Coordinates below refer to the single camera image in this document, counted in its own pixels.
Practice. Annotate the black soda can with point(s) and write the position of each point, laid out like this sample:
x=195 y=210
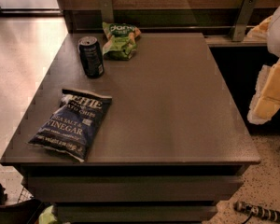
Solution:
x=91 y=56

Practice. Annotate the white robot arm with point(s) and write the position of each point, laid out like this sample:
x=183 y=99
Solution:
x=273 y=36

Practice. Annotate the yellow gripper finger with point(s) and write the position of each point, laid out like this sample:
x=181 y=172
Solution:
x=261 y=30

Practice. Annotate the left metal wall bracket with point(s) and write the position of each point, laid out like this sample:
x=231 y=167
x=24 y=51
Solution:
x=107 y=11

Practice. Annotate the green chip bag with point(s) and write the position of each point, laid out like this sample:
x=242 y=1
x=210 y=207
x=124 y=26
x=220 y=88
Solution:
x=121 y=41

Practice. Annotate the blue kettle chip bag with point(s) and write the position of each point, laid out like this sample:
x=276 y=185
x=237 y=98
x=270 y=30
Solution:
x=72 y=128

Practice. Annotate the black white striped tool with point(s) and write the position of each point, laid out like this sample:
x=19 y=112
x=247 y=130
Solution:
x=257 y=211

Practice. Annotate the metal wall bracket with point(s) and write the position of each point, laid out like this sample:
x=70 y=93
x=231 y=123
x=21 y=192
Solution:
x=237 y=33
x=107 y=11

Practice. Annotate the green object on floor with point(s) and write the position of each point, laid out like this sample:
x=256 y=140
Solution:
x=47 y=217

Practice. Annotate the right metal wall bracket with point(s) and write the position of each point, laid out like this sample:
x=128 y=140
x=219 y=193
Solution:
x=237 y=33

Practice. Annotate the dark basket at corner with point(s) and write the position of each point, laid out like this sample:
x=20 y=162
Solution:
x=26 y=212

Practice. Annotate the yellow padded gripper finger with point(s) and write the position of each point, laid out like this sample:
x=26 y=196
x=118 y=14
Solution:
x=265 y=102

